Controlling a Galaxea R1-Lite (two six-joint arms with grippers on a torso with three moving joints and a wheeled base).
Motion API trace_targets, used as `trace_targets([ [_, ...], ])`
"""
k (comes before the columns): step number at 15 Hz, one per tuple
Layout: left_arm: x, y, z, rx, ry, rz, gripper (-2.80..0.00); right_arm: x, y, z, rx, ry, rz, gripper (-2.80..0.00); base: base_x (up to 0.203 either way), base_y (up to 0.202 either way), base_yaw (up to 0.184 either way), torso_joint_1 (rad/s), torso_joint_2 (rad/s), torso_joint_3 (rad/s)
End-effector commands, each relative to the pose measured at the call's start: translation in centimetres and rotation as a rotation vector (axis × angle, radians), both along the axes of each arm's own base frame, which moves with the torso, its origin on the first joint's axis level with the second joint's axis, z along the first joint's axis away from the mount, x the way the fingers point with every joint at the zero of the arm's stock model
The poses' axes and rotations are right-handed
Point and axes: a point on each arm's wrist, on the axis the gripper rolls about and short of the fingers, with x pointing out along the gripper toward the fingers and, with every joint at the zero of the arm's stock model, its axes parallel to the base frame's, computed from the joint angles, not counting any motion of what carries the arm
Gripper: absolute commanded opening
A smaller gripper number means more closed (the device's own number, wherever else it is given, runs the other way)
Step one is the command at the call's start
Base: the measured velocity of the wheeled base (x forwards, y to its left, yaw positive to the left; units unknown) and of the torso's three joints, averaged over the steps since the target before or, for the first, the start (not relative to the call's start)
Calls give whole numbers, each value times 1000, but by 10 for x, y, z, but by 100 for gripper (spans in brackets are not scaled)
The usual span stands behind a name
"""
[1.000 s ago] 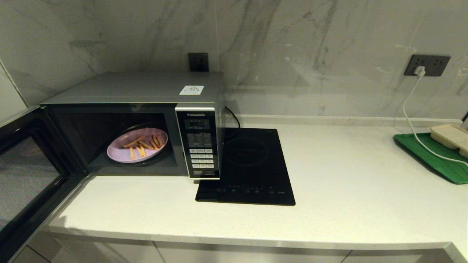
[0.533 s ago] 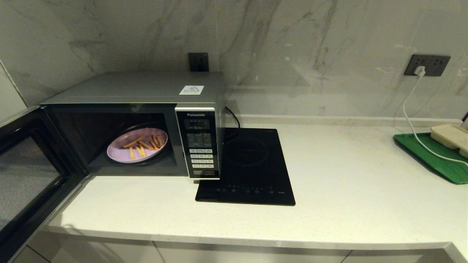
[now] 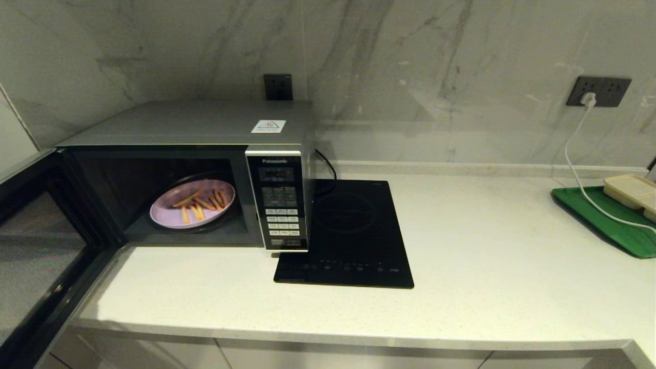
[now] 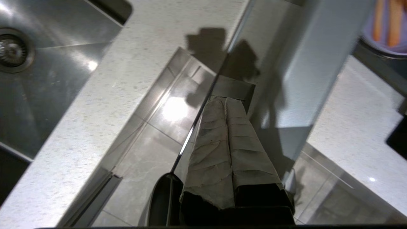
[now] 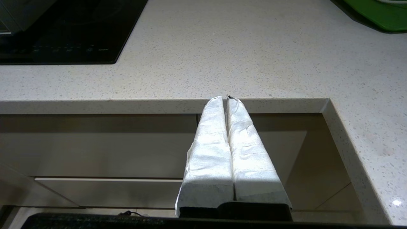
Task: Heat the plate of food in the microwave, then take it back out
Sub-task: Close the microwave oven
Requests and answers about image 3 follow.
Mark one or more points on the green plastic tray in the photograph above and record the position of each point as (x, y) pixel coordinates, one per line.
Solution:
(625, 236)

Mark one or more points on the purple round plate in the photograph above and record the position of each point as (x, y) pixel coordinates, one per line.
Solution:
(167, 213)

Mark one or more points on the white triangle warning sticker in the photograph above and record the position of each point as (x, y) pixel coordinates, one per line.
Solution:
(268, 126)

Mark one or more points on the black induction cooktop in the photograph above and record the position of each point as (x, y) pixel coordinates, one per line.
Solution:
(353, 230)

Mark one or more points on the grey cabinet door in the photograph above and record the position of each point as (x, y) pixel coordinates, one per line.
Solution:
(353, 357)
(553, 360)

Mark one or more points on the black wall socket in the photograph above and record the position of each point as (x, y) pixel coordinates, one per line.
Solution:
(576, 88)
(278, 88)
(616, 93)

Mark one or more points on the beige food container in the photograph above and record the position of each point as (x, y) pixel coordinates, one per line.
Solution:
(630, 190)

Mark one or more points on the white power plug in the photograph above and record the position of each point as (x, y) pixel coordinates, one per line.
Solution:
(588, 99)

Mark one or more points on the glass microwave turntable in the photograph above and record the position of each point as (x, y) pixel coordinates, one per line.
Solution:
(235, 218)

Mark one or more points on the silver Panasonic microwave oven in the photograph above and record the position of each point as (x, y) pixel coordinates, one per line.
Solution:
(195, 123)

